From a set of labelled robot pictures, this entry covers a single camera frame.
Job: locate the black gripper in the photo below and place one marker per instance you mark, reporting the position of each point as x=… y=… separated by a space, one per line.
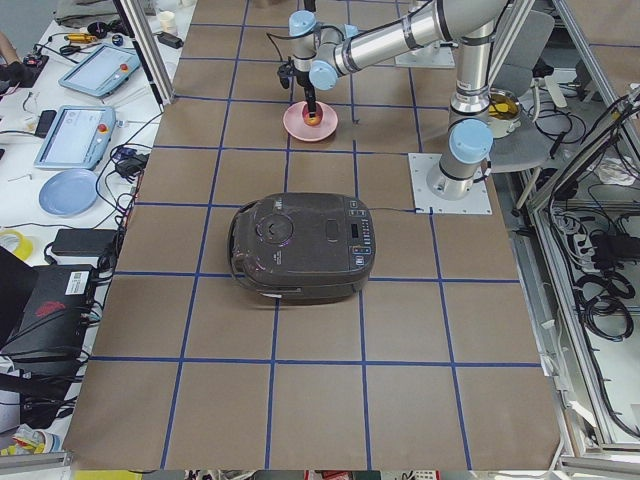
x=306 y=83

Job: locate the red apple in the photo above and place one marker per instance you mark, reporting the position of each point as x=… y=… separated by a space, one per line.
x=312 y=118

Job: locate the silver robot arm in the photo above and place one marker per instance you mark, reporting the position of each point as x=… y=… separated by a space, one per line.
x=321 y=53

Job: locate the pink plate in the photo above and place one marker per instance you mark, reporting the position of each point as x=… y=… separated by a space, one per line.
x=308 y=126

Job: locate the bowl with yellow contents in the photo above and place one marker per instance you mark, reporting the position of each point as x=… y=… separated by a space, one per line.
x=504 y=113

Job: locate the blue plate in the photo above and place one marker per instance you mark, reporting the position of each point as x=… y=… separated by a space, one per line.
x=69 y=192

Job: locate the dark grey rice cooker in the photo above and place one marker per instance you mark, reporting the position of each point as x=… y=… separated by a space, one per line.
x=302 y=246

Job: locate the upper teach pendant tablet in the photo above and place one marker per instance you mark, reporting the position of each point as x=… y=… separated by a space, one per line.
x=102 y=72

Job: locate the teach pendant tablet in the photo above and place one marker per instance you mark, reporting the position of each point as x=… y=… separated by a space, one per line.
x=102 y=72
x=77 y=138

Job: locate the grey chair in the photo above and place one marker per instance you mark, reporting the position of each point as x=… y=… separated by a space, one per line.
x=517 y=144

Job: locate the lower teach pendant tablet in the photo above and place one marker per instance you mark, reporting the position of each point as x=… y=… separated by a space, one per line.
x=77 y=138

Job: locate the black smartphone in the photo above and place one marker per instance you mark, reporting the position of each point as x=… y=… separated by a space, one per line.
x=45 y=121

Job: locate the black power adapter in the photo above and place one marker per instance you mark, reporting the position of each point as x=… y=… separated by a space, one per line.
x=100 y=243

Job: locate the yellow tape roll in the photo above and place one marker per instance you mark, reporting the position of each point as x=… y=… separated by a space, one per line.
x=16 y=243

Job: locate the black laptop with red logo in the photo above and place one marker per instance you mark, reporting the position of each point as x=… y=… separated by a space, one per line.
x=45 y=314

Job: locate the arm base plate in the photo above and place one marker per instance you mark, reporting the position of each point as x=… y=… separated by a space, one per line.
x=435 y=193
x=437 y=55

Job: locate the aluminium frame post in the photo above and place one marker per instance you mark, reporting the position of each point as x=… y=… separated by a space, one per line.
x=135 y=22

